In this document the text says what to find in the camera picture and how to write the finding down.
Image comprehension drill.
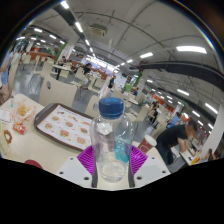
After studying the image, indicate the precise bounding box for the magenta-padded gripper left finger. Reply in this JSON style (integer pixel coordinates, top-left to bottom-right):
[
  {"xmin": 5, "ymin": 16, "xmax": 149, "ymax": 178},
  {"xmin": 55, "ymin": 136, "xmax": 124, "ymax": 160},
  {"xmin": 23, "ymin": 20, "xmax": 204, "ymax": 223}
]
[{"xmin": 55, "ymin": 143, "xmax": 99, "ymax": 189}]

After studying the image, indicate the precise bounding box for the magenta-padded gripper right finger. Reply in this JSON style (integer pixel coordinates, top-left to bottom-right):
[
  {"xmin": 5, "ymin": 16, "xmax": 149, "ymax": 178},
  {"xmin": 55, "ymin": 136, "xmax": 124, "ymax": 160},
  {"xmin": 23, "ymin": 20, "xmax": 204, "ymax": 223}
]
[{"xmin": 128, "ymin": 143, "xmax": 171, "ymax": 189}]

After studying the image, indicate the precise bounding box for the clear blue-capped water bottle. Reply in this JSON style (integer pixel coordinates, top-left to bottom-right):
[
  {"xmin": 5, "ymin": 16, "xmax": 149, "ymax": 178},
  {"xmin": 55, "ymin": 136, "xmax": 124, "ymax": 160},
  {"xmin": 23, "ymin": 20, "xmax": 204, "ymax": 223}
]
[{"xmin": 89, "ymin": 97, "xmax": 134, "ymax": 183}]

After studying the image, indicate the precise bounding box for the brown tray with paper liner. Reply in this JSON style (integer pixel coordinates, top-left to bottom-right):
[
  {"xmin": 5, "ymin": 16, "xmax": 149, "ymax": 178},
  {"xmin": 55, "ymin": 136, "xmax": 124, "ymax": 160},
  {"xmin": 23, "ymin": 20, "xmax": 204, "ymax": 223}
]
[{"xmin": 33, "ymin": 102, "xmax": 96, "ymax": 152}]

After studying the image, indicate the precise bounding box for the flat round red coaster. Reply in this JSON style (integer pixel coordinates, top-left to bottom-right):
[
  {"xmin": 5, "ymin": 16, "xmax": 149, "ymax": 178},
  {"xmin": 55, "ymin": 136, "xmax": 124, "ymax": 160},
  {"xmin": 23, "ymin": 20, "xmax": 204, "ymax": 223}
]
[{"xmin": 23, "ymin": 159, "xmax": 44, "ymax": 170}]

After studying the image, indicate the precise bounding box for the cream chair with round hole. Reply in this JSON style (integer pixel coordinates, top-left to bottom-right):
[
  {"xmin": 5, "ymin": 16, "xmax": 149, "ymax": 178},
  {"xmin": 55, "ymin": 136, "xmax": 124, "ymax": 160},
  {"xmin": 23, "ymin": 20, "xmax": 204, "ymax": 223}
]
[
  {"xmin": 38, "ymin": 75, "xmax": 78, "ymax": 108},
  {"xmin": 84, "ymin": 94, "xmax": 101, "ymax": 118}
]

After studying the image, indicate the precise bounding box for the red sauce packet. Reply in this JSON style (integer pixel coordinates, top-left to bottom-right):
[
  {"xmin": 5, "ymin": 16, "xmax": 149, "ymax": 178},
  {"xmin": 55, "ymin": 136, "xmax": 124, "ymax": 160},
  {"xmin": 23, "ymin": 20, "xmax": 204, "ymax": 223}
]
[{"xmin": 12, "ymin": 122, "xmax": 27, "ymax": 135}]

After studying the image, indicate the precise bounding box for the white printed receipt paper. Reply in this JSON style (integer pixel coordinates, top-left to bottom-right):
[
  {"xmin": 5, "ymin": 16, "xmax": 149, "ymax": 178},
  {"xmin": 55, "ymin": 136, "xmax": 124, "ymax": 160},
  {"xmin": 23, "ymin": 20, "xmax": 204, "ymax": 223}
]
[{"xmin": 0, "ymin": 108, "xmax": 13, "ymax": 124}]

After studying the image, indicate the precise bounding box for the group of cream chairs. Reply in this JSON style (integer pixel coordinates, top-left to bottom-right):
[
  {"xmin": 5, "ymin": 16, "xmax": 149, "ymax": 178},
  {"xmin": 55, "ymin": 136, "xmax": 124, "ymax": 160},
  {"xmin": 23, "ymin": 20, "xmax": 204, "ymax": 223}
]
[{"xmin": 9, "ymin": 51, "xmax": 168, "ymax": 134}]

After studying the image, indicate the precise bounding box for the group of ceiling lights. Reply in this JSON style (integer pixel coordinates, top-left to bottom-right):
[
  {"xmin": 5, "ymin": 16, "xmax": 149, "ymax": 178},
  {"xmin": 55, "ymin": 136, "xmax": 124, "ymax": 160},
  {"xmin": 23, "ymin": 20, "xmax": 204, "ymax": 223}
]
[{"xmin": 14, "ymin": 0, "xmax": 221, "ymax": 131}]

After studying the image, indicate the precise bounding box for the ceiling air conditioner unit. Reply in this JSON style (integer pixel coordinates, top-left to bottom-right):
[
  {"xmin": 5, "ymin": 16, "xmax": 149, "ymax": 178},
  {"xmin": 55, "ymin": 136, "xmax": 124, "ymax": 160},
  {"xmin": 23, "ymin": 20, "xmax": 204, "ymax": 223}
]
[{"xmin": 88, "ymin": 22, "xmax": 108, "ymax": 38}]

